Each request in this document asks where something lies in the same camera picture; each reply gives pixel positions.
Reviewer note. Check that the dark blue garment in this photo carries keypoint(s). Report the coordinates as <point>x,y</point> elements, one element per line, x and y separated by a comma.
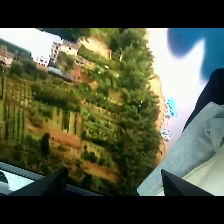
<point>213,90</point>

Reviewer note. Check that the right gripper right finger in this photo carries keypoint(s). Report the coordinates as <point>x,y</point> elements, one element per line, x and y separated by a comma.
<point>176,186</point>

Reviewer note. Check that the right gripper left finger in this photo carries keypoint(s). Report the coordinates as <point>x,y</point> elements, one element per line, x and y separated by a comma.
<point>50,186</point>

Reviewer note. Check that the light grey garment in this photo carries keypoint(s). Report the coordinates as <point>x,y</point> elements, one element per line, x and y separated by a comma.
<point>190,150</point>

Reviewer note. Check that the cream garment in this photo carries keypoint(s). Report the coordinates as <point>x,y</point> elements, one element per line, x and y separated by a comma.
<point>210,176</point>

